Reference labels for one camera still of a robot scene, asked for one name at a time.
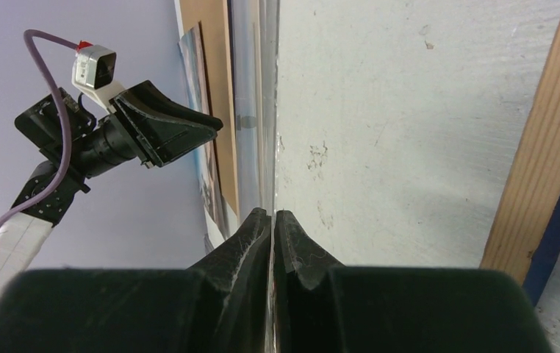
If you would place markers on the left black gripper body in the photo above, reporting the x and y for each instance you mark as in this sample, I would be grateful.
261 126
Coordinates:
107 147

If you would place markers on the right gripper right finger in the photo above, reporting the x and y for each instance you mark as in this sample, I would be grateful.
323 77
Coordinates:
323 305

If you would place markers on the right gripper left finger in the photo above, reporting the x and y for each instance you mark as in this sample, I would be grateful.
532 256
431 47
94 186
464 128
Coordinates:
215 305

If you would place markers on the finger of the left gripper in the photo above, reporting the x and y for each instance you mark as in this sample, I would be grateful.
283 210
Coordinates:
157 129

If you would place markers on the brown cardboard backing board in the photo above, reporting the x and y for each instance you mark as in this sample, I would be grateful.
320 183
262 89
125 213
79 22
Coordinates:
213 17

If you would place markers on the clear acrylic glass sheet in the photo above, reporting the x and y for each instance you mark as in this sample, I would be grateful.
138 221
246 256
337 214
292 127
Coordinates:
252 188

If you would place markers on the blue wooden picture frame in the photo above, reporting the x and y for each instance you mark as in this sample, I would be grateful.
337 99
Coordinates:
524 241

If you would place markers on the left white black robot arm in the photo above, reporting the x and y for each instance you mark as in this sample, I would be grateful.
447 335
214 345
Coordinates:
38 209

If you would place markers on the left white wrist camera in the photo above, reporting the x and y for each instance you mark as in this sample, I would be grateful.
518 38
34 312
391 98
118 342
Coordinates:
93 74

